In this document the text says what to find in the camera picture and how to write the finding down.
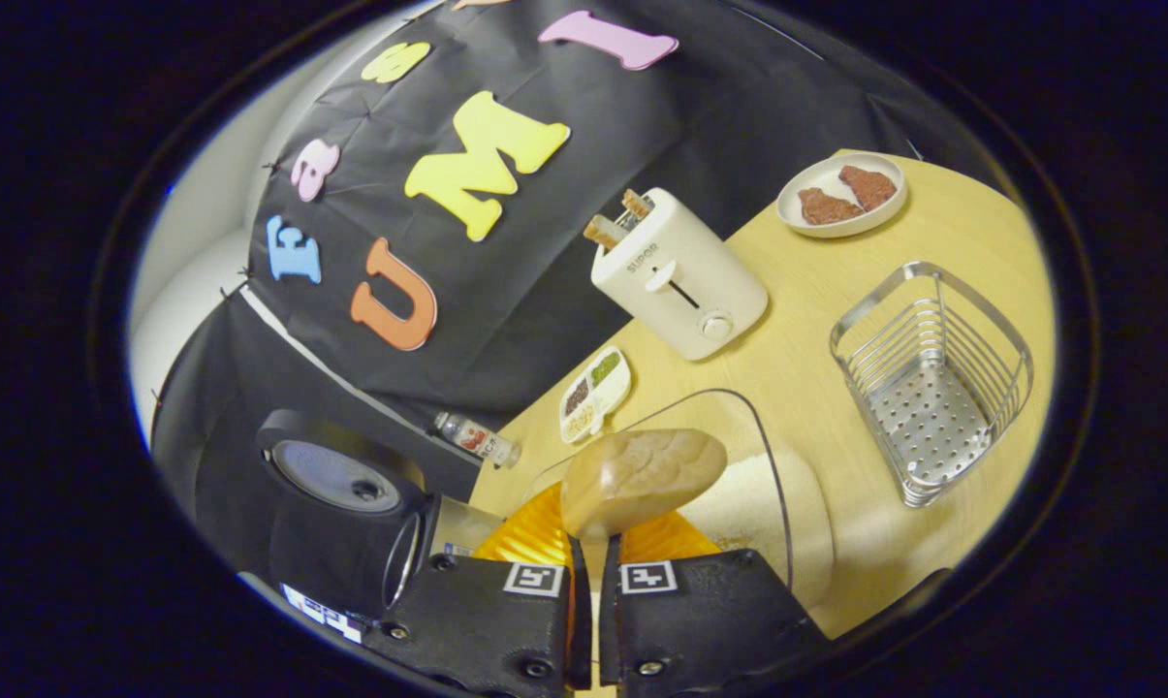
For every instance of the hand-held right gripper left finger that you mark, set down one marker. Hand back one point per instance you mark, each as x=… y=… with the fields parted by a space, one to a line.
x=477 y=620

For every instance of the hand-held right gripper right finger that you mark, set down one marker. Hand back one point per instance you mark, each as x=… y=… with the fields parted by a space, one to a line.
x=710 y=620

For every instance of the clear box of rice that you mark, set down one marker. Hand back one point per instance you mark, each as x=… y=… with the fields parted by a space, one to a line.
x=768 y=504

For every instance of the wooden spoon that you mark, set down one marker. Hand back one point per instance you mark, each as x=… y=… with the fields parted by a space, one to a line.
x=642 y=475

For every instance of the dark grey rice cooker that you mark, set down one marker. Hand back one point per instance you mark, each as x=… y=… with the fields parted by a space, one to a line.
x=331 y=543

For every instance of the computer monitor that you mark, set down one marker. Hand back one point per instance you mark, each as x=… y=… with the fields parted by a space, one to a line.
x=322 y=611

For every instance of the small clear bottle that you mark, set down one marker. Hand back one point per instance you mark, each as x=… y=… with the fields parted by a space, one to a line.
x=472 y=438

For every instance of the white divided dish of beans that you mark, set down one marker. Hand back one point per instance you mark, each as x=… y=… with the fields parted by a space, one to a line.
x=595 y=393

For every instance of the white toaster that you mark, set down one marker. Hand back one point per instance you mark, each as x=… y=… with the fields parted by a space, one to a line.
x=680 y=291

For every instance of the brown toast slice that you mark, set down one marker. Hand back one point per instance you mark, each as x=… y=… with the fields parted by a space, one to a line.
x=603 y=233
x=637 y=204

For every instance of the brown meat piece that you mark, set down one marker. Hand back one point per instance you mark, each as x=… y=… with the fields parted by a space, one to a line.
x=869 y=186
x=826 y=208

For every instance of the white round plate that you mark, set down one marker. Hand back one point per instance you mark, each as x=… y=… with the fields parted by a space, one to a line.
x=806 y=174

